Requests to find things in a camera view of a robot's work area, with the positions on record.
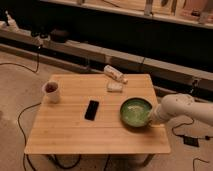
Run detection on wooden table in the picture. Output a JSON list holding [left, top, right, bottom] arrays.
[[25, 74, 171, 154]]

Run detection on black floor cable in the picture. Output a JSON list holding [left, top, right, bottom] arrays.
[[0, 44, 43, 171]]

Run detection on white mug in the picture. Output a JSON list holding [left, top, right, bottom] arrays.
[[42, 81, 60, 103]]

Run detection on dark box on ledge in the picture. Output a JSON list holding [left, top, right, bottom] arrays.
[[50, 29, 69, 43]]

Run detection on green ceramic bowl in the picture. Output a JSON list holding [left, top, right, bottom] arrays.
[[120, 97, 152, 128]]

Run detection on white spray bottle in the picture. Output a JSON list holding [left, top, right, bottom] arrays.
[[6, 11, 19, 31]]

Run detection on small white packet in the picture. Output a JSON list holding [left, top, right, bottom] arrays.
[[107, 82, 123, 92]]

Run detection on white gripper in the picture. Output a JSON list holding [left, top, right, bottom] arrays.
[[149, 104, 170, 125]]

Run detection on black power adapter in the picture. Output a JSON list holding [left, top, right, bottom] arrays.
[[183, 136, 199, 147]]

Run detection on black smartphone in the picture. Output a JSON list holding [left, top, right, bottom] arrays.
[[84, 100, 99, 121]]

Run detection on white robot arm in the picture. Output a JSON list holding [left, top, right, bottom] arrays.
[[149, 94, 213, 126]]

